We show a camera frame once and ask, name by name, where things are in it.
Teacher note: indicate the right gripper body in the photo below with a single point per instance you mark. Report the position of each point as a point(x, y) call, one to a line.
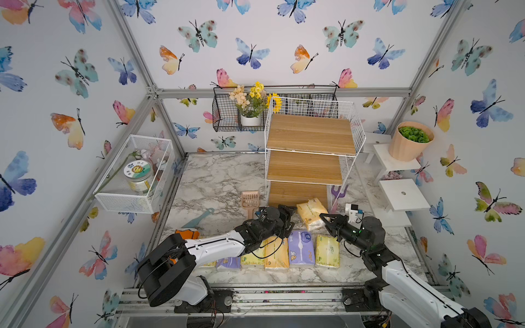
point(348, 234)

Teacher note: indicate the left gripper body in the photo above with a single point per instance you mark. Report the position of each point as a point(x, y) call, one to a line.
point(276, 229)

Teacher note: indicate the yellow tissue pack bottom shelf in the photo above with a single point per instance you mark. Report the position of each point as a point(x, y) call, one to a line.
point(310, 213)

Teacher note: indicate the yellow tissue pack shelf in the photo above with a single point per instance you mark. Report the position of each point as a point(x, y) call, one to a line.
point(276, 254)
point(310, 213)

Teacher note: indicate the green tissue pack bottom shelf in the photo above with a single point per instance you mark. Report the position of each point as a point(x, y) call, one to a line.
point(327, 252)

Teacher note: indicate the green tissue pack shelf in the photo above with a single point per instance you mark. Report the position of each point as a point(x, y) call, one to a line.
point(252, 261)
point(327, 252)

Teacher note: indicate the purple tissue pack bottom shelf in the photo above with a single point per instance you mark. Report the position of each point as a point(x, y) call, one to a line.
point(301, 249)

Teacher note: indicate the purple tissue pack shelf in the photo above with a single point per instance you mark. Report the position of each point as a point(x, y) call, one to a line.
point(301, 249)
point(229, 264)

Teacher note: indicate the orange tissue pack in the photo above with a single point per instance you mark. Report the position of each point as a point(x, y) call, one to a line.
point(188, 234)

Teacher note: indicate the green tissue pack with tissue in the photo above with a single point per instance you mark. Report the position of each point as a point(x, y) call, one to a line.
point(210, 265)

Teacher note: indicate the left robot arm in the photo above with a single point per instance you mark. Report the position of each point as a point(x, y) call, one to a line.
point(166, 273)

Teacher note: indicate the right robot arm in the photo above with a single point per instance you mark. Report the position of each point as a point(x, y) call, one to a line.
point(395, 287)

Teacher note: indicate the purple plastic scoop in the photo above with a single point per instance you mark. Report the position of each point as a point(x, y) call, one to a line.
point(338, 192)

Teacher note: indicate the teal plastic spatula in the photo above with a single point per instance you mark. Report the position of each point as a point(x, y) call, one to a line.
point(195, 222)

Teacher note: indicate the pink pot with green plant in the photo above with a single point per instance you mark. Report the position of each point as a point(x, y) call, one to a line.
point(405, 149)

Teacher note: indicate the artificial flowers in white pot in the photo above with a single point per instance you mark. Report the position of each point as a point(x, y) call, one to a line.
point(253, 104)

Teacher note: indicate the glass jar with green lid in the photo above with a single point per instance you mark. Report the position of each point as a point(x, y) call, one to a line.
point(139, 175)

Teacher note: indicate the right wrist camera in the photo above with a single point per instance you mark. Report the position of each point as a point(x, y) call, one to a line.
point(353, 212)

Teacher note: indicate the aluminium front rail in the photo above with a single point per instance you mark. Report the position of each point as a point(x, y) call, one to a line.
point(257, 300)

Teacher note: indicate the white wire three-tier shelf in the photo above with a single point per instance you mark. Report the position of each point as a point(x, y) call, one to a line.
point(305, 156)

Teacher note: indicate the black wire wall basket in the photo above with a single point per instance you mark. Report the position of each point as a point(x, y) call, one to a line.
point(227, 117)

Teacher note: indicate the white mesh wall basket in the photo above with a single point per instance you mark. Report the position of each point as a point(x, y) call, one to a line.
point(113, 192)

